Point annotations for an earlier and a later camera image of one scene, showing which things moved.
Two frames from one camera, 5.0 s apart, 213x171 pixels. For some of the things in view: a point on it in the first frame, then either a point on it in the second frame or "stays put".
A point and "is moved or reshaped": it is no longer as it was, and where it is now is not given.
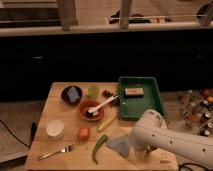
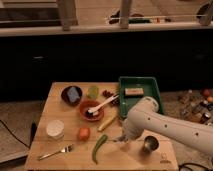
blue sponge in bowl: (73, 94) stays put
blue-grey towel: (120, 144) is moved or reshaped
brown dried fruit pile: (107, 94) stays put
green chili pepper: (96, 147) stays put
